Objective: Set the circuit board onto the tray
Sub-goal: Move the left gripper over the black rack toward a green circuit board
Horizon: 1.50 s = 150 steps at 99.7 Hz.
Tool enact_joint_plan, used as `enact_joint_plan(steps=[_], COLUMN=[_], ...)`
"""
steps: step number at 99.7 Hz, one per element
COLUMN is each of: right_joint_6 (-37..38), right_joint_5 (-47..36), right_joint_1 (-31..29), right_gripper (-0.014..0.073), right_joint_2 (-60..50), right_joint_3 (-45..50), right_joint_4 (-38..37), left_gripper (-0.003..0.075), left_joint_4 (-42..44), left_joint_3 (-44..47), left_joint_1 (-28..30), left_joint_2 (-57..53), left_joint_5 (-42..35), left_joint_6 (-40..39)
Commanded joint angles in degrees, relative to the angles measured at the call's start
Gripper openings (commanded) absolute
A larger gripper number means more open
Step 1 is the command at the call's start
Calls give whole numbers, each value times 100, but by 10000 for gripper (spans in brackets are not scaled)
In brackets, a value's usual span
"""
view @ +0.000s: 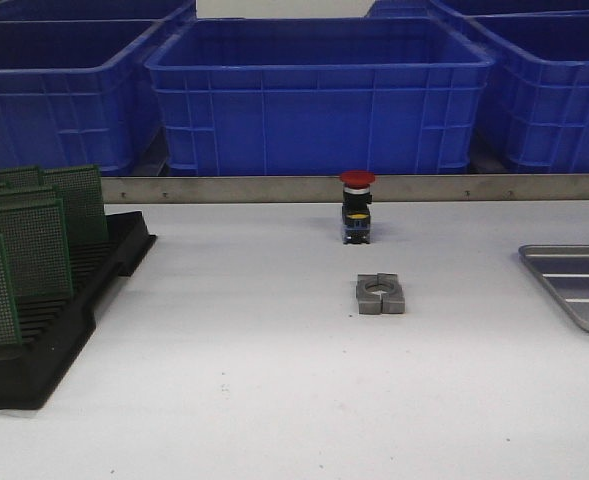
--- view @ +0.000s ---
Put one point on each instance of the blue centre plastic crate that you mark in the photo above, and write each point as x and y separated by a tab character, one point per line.
267	97

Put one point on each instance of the blue right plastic crate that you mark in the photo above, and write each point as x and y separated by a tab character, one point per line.
534	112

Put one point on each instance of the metal table edge rail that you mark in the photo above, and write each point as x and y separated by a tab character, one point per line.
328	189

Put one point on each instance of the silver metal tray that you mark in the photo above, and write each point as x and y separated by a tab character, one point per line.
563	270

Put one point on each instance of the grey split clamp block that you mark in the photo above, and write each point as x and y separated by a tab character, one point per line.
379	294

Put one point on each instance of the blue left plastic crate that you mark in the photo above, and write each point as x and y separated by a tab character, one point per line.
77	92

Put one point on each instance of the black slotted board rack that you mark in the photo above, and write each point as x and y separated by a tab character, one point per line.
54	331

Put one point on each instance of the blue back-left plastic crate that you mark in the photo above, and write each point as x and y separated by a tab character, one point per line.
96	10

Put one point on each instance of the red emergency stop button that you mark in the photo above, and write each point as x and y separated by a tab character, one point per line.
356	217

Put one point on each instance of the blue back-right plastic crate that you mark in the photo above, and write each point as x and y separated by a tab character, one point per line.
475	8

